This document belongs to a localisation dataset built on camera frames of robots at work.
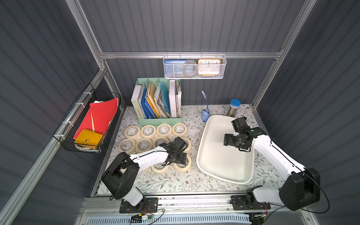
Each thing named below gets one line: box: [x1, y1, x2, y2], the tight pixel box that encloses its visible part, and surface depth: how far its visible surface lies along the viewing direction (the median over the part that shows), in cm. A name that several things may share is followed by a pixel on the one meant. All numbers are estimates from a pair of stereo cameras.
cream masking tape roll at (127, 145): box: [118, 138, 136, 155], surface depth 98 cm
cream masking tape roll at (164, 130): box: [156, 122, 173, 137], surface depth 106 cm
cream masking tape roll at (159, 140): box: [152, 135, 170, 148], surface depth 100 cm
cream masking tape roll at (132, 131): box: [123, 125, 142, 139], surface depth 104 cm
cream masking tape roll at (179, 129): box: [171, 122, 188, 137], surface depth 107 cm
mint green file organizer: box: [135, 77, 182, 128], surface depth 102 cm
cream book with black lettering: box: [130, 83, 144, 120], surface depth 94 cm
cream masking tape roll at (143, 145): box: [135, 137, 153, 154], surface depth 98 cm
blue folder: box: [141, 88, 158, 120], surface depth 99 cm
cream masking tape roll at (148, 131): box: [140, 124, 157, 139], surface depth 104 cm
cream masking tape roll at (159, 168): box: [150, 162, 170, 173], surface depth 86 cm
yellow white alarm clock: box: [197, 58, 222, 77], surface depth 90 cm
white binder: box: [168, 79, 177, 118], surface depth 98 cm
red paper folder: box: [73, 97, 119, 140], surface depth 75 cm
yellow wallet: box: [74, 128, 104, 147], surface depth 66 cm
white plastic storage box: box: [196, 114, 255, 185], surface depth 89 cm
